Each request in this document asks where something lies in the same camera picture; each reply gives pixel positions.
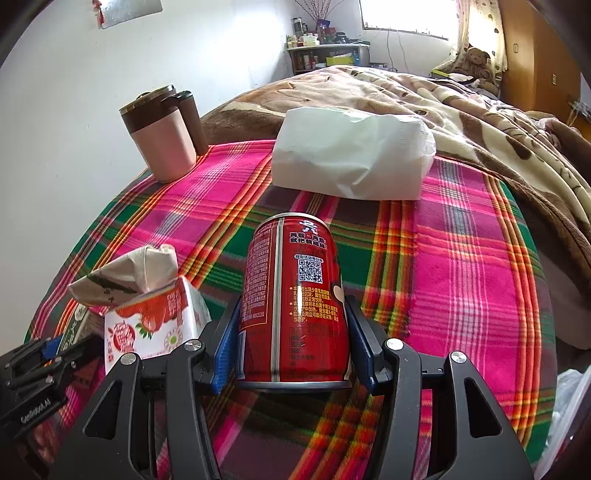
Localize strawberry print drink carton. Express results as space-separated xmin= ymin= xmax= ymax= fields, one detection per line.
xmin=104 ymin=276 xmax=212 ymax=377

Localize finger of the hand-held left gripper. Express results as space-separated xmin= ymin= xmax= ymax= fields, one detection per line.
xmin=2 ymin=338 xmax=64 ymax=376
xmin=7 ymin=336 xmax=103 ymax=398

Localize green and white box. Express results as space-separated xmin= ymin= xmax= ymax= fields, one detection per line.
xmin=60 ymin=307 xmax=107 ymax=356

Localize dried branches in vase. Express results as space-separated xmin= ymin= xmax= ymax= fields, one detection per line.
xmin=295 ymin=0 xmax=342 ymax=28

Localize bottles and jars on shelf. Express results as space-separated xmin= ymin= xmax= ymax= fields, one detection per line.
xmin=286 ymin=17 xmax=370 ymax=47

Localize white tissue pack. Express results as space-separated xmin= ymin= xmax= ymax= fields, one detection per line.
xmin=270 ymin=107 xmax=436 ymax=201

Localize white shelf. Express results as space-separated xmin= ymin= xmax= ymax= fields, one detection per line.
xmin=285 ymin=42 xmax=372 ymax=75

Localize brown teddy bear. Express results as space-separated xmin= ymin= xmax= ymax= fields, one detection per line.
xmin=455 ymin=46 xmax=502 ymax=95

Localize white plastic bag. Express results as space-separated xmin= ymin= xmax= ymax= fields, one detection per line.
xmin=531 ymin=369 xmax=587 ymax=480

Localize wooden wardrobe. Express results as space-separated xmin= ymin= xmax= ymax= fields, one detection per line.
xmin=499 ymin=0 xmax=585 ymax=116

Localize brown blanket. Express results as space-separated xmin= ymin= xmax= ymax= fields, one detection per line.
xmin=549 ymin=120 xmax=591 ymax=153

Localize window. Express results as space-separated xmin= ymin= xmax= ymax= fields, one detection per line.
xmin=360 ymin=0 xmax=462 ymax=40

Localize pink cup with brown lid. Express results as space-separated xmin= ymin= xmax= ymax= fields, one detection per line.
xmin=119 ymin=84 xmax=198 ymax=184

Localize patterned curtain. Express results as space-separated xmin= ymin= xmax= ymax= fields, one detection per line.
xmin=450 ymin=0 xmax=509 ymax=70

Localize pink plaid blanket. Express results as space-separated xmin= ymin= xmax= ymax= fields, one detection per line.
xmin=23 ymin=141 xmax=557 ymax=480

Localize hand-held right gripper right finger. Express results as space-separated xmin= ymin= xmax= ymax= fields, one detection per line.
xmin=344 ymin=294 xmax=527 ymax=480

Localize dark brown tumbler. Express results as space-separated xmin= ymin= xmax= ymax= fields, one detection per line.
xmin=161 ymin=91 xmax=209 ymax=157

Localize silver wall hanging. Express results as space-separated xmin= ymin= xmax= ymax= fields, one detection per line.
xmin=92 ymin=0 xmax=163 ymax=29

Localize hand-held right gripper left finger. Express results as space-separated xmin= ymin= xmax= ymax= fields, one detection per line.
xmin=48 ymin=295 xmax=244 ymax=480

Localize beige patterned blanket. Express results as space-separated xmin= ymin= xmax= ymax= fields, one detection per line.
xmin=201 ymin=65 xmax=591 ymax=296

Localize red drink can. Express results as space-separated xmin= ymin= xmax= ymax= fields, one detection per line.
xmin=235 ymin=212 xmax=356 ymax=393

